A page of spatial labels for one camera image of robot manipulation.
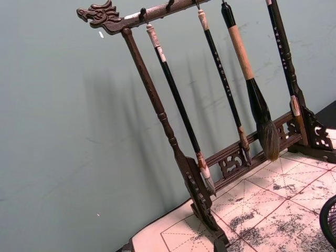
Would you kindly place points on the black brush with white ferrule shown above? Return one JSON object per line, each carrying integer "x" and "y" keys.
{"x": 282, "y": 52}

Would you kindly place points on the white gridded calligraphy mat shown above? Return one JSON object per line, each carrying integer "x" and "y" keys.
{"x": 267, "y": 207}

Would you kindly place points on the thin black brush white cap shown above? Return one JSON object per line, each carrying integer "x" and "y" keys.
{"x": 223, "y": 78}

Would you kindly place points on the dark carved wooden brush rack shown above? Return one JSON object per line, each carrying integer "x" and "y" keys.
{"x": 147, "y": 78}

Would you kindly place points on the large brush with tan grip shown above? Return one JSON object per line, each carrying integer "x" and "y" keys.
{"x": 242, "y": 60}

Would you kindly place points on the black mesh basket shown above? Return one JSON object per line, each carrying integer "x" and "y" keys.
{"x": 329, "y": 223}

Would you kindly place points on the black brush with white ends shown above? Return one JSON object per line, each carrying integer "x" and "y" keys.
{"x": 176, "y": 99}

